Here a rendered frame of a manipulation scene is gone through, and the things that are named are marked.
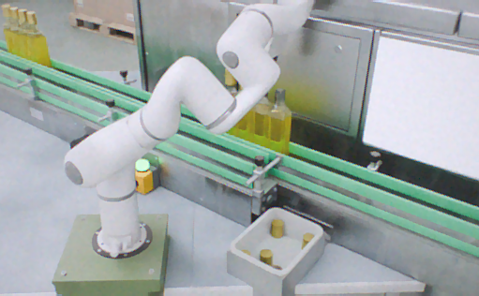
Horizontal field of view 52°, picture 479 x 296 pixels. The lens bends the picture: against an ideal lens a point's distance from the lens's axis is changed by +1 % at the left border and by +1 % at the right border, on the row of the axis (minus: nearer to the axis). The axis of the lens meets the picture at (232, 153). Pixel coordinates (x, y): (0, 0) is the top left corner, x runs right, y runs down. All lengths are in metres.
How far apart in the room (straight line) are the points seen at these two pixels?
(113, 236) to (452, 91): 0.91
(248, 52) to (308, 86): 0.54
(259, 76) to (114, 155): 0.33
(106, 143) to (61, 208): 0.67
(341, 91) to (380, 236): 0.42
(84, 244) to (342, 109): 0.80
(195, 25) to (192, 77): 0.79
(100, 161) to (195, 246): 0.50
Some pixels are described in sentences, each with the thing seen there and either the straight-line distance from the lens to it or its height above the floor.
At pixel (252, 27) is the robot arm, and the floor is 1.41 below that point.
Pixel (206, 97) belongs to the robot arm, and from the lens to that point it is 0.98.
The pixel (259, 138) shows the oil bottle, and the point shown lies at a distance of 1.47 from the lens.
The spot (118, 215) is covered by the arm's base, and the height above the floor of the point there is 0.95.
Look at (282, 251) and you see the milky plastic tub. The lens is 1.39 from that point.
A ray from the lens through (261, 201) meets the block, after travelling 1.40.
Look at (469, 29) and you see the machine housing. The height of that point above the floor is 1.36.
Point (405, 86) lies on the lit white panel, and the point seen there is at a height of 1.19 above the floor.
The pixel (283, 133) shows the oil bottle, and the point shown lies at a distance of 1.43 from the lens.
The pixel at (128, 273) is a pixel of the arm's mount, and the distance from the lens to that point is 1.25.
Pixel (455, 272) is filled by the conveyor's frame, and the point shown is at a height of 0.83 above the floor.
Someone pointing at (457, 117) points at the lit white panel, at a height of 1.14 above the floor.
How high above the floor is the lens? 1.71
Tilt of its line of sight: 31 degrees down
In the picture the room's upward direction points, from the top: straight up
